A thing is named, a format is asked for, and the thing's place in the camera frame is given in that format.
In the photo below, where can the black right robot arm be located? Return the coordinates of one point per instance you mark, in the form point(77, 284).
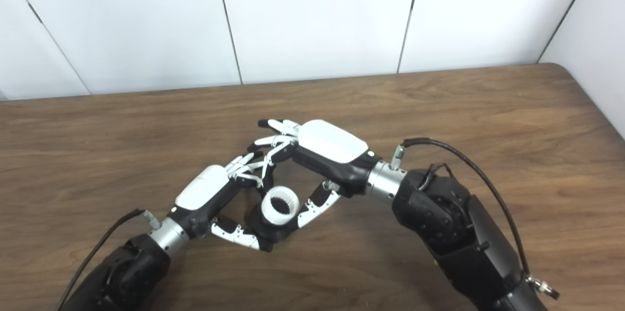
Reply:
point(459, 233)

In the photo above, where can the round black plastic part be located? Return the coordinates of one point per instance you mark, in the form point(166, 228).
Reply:
point(266, 232)

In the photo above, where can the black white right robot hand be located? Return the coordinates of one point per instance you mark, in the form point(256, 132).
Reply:
point(332, 147)

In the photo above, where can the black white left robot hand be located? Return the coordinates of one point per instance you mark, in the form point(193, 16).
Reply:
point(205, 191)

